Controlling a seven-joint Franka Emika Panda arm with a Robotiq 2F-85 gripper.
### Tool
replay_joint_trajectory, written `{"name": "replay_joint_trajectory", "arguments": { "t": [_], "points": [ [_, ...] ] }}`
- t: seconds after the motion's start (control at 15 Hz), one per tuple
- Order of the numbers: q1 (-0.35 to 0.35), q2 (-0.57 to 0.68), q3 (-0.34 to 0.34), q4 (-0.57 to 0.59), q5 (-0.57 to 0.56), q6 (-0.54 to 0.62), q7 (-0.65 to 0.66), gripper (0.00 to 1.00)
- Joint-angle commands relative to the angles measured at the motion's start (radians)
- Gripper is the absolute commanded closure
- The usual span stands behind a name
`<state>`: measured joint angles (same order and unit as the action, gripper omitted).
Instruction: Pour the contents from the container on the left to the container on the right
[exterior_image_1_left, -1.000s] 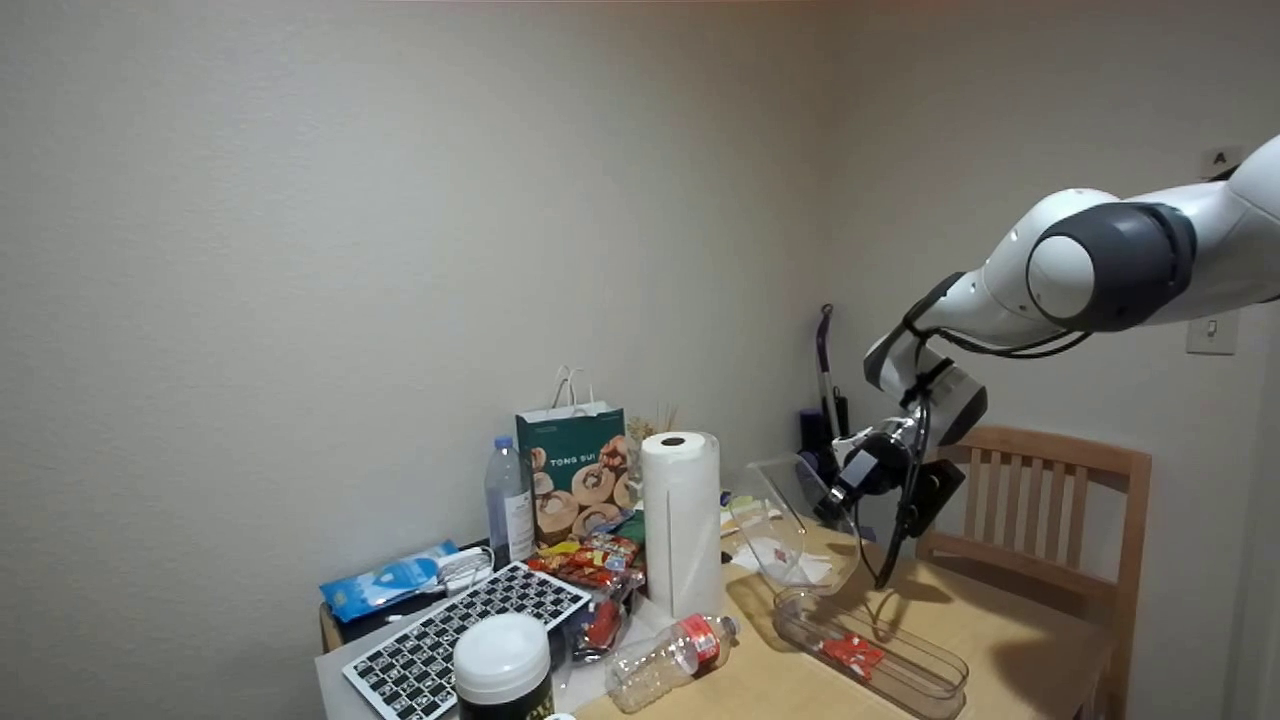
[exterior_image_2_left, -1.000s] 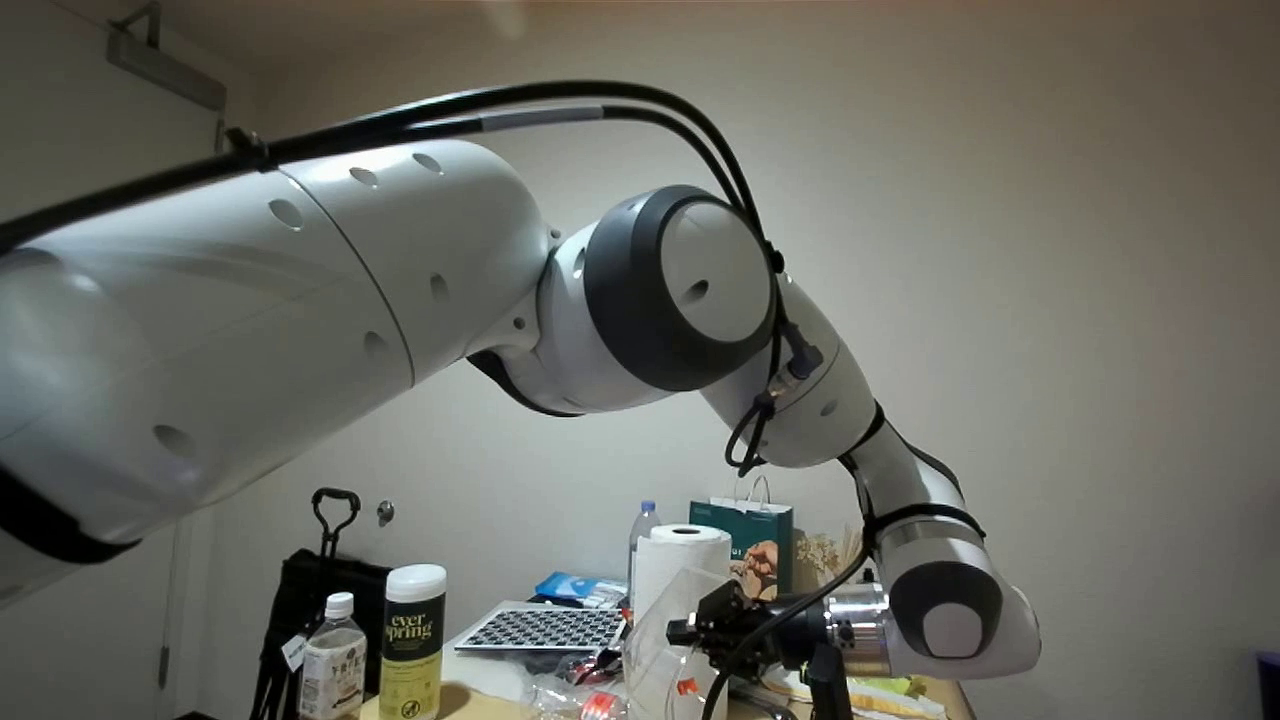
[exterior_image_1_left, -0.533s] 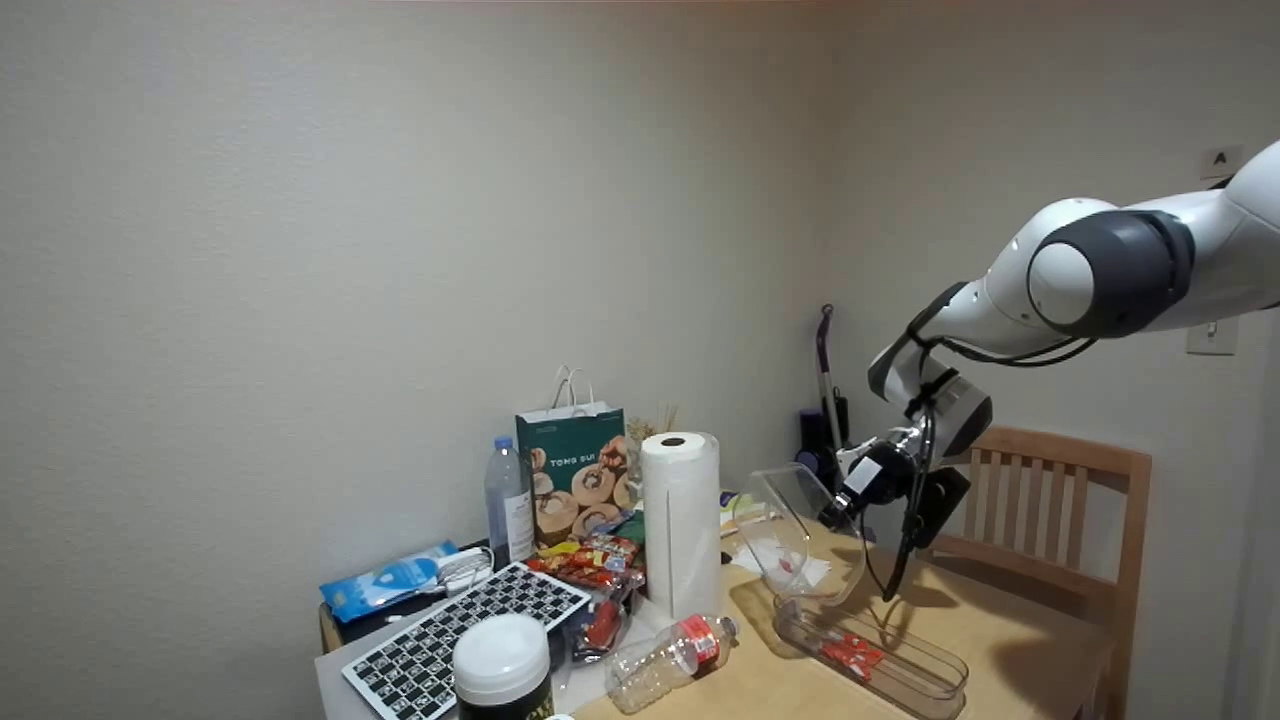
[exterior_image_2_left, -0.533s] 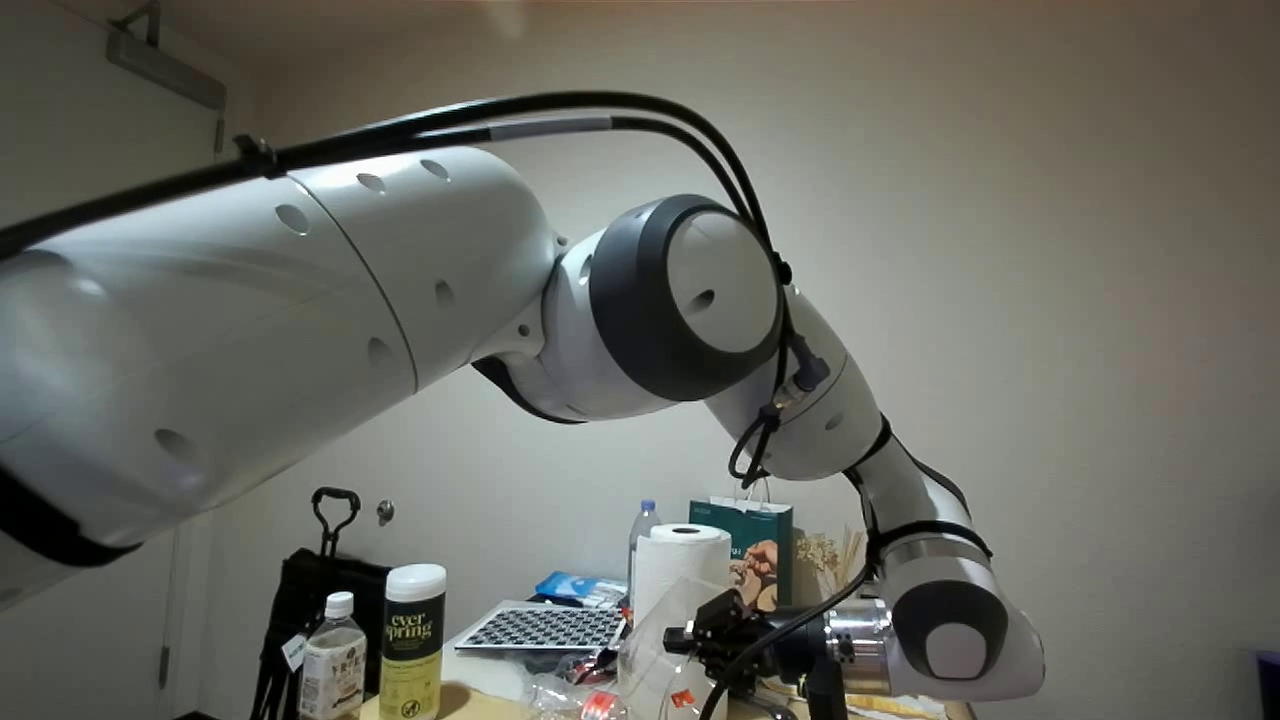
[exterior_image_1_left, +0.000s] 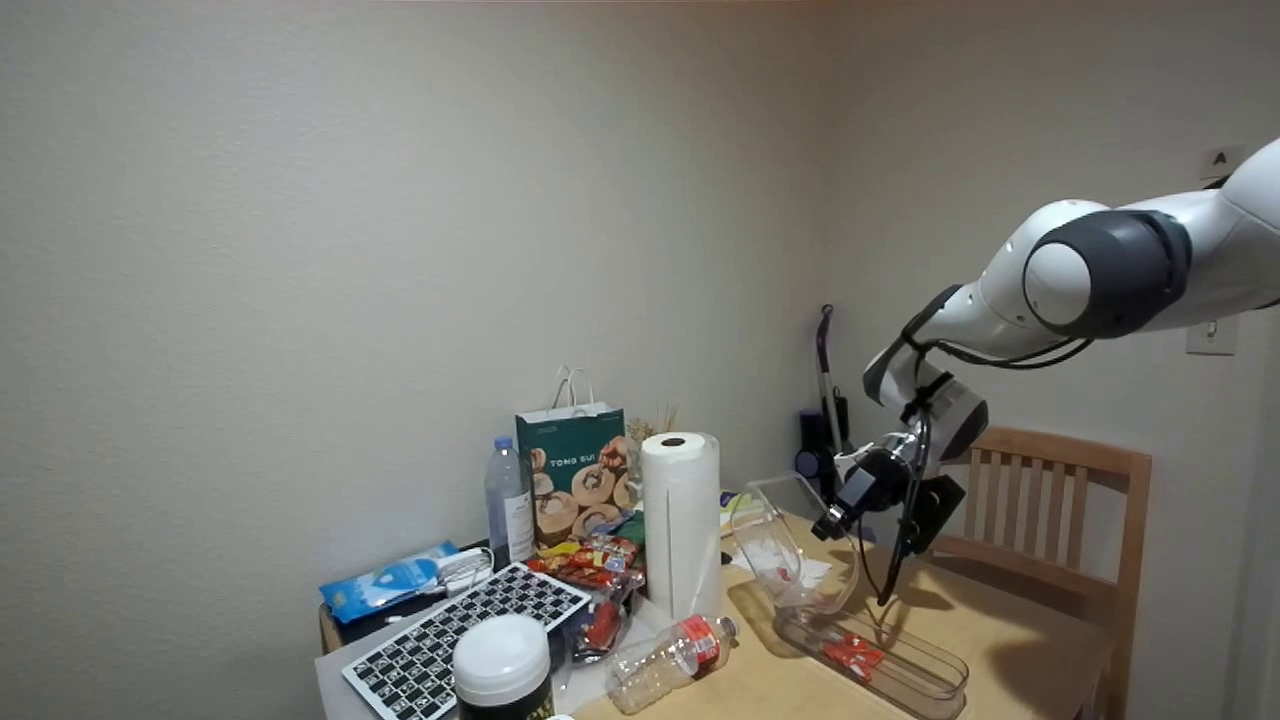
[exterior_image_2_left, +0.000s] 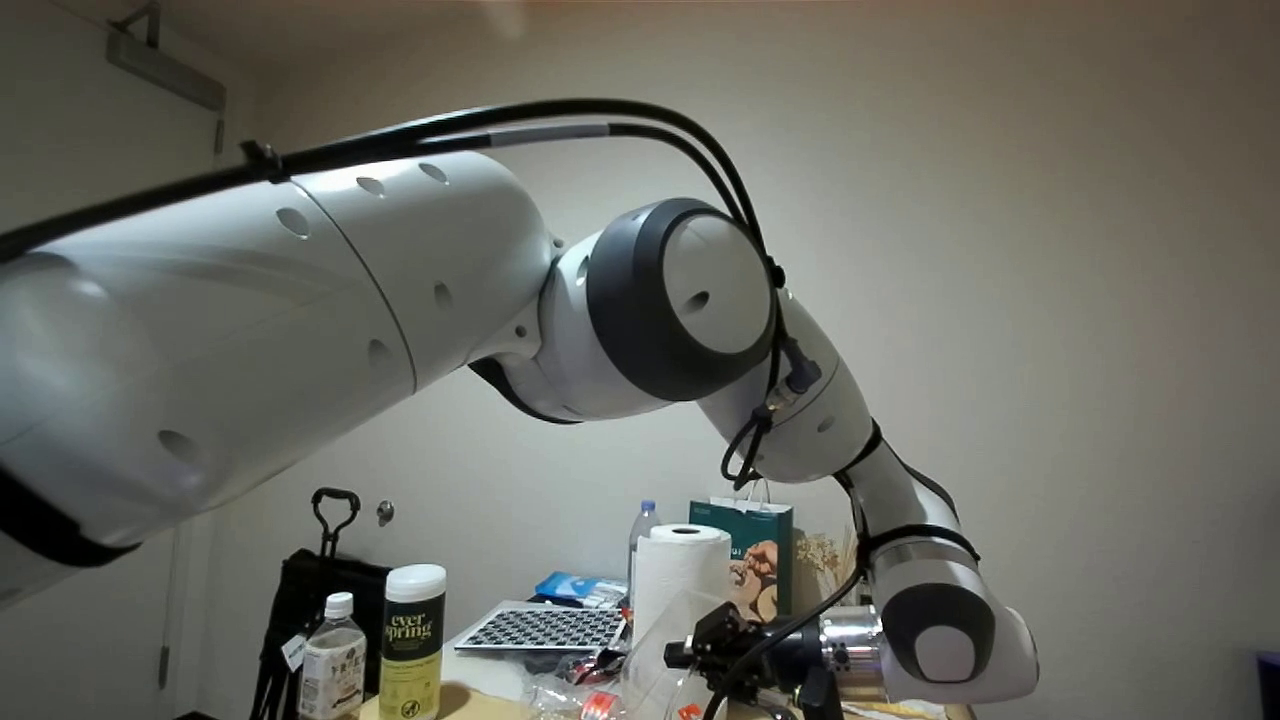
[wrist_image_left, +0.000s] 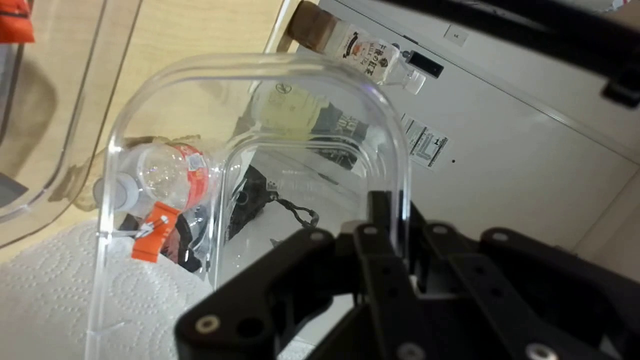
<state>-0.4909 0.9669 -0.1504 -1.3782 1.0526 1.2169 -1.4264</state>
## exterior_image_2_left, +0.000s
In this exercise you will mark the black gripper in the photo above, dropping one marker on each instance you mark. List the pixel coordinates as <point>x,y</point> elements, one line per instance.
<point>786,672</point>

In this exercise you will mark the clear packet with red contents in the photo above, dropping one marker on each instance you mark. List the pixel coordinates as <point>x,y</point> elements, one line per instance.
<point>594,703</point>

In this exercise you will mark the white paper towel roll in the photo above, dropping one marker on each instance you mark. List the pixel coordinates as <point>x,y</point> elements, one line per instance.
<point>687,563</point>

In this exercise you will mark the teal box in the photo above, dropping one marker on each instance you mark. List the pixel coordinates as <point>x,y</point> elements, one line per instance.
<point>761,563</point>

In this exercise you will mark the wooden sticks in cup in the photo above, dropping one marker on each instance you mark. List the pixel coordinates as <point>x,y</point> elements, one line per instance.
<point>827,563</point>

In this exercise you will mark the clear water bottle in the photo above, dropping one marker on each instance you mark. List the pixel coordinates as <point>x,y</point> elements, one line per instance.
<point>643,525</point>

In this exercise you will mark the blue packet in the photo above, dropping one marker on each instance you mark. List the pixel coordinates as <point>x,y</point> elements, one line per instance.
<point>572,590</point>

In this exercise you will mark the grey keyboard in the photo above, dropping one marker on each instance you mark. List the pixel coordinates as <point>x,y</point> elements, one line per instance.
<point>543,630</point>

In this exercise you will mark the yellow canister with white lid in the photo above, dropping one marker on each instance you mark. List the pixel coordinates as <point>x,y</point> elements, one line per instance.
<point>414,642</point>

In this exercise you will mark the clear bottle with white cap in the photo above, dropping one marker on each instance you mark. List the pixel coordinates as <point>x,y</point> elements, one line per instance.
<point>335,666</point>

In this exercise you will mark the dark blue bin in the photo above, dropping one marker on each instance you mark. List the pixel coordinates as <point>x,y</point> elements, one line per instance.
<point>1265,684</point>

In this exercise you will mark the metal door hinge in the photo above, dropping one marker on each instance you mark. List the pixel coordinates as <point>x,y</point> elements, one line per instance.
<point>165,666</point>

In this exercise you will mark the grey door closer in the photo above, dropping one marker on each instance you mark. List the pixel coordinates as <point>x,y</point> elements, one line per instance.
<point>165,64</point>

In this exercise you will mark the round wall door stopper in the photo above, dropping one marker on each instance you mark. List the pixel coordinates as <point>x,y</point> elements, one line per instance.
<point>385,511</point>

